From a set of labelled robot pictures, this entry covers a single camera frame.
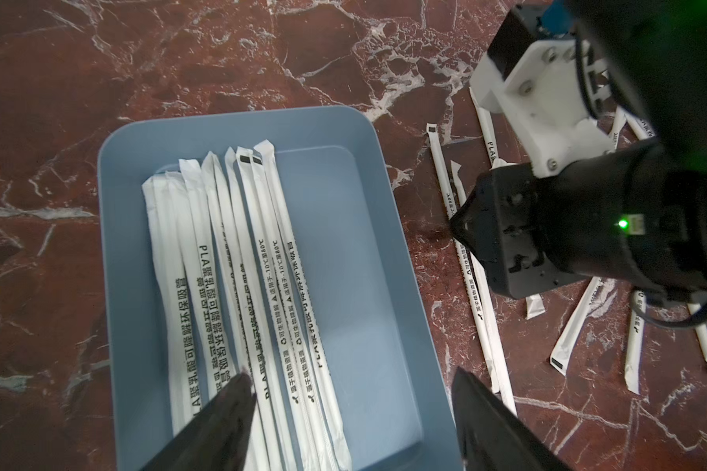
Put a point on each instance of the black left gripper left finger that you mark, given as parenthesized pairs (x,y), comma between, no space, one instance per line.
(218,437)

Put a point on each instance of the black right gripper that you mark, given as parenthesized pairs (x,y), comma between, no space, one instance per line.
(497,225)

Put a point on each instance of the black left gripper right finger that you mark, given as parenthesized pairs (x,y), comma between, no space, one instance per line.
(490,436)

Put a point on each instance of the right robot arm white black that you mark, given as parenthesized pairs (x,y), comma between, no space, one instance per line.
(609,101)

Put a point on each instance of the long white wrapped straw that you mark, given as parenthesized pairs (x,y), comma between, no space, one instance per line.
(467,270)

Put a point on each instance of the white wrapped straw on table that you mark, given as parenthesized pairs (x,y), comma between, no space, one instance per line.
(561,354)

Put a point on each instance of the white wrapped straw in tray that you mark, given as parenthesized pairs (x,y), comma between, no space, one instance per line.
(322,405)

